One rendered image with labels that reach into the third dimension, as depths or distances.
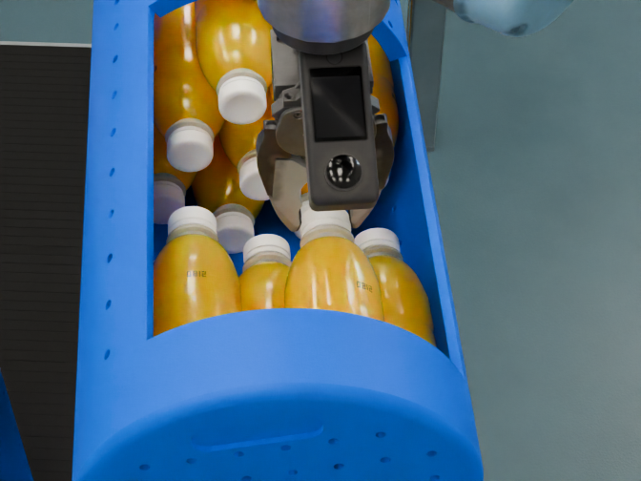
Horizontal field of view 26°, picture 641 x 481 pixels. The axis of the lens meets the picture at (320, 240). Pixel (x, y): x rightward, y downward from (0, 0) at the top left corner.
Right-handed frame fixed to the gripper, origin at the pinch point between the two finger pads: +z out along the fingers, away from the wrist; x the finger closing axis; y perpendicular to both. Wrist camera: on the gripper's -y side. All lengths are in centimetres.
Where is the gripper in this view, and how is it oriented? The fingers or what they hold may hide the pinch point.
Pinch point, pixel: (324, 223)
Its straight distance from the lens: 107.7
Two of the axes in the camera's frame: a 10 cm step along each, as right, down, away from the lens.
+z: 0.0, 6.5, 7.6
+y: -0.8, -7.6, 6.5
